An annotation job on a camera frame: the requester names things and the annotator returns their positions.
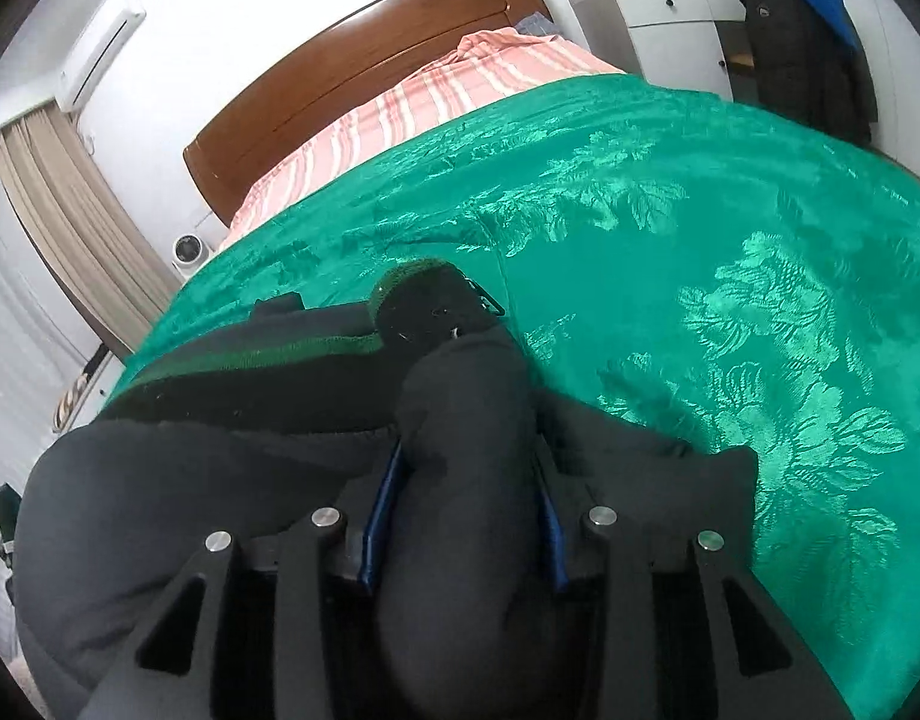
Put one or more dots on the small white fan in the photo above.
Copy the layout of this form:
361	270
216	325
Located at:
186	251

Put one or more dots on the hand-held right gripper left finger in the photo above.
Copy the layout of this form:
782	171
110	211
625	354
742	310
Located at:
377	525

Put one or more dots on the pink striped pillow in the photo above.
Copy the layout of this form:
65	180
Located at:
430	90

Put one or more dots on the black puffer jacket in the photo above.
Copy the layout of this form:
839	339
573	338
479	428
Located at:
467	405

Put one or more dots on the grey checked pillow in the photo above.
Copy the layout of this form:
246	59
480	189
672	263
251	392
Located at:
538	24

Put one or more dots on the green floral bedspread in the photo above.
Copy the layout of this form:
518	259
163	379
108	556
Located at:
655	202

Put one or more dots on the black coat on chair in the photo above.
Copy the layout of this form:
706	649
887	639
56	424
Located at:
790	37

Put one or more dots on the white dresser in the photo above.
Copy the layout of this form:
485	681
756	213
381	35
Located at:
677	22

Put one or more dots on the white air conditioner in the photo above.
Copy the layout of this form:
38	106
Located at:
99	60

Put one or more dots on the wooden headboard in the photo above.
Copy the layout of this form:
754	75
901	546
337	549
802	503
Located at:
340	67

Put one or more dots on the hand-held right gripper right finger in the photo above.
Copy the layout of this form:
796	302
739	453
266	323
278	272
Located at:
553	540

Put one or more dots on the beige curtain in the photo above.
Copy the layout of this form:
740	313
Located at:
77	217

